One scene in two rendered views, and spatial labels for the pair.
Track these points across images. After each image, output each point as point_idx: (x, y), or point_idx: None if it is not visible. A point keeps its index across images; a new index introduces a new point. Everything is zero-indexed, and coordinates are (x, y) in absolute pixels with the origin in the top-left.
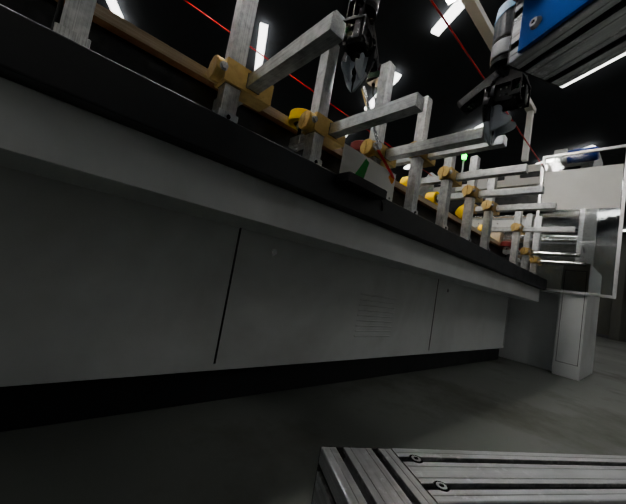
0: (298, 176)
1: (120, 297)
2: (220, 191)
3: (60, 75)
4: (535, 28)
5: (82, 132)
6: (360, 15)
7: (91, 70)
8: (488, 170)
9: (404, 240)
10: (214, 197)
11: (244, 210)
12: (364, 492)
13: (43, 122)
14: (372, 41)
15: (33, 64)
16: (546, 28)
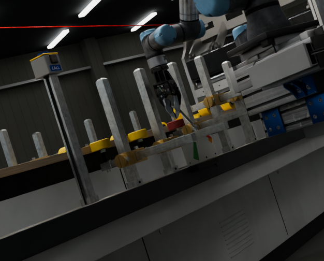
0: (176, 186)
1: None
2: (151, 220)
3: (104, 218)
4: (271, 131)
5: (108, 233)
6: (165, 81)
7: (107, 207)
8: None
9: (235, 171)
10: (150, 225)
11: (162, 222)
12: None
13: (100, 239)
14: (174, 84)
15: (99, 220)
16: (275, 134)
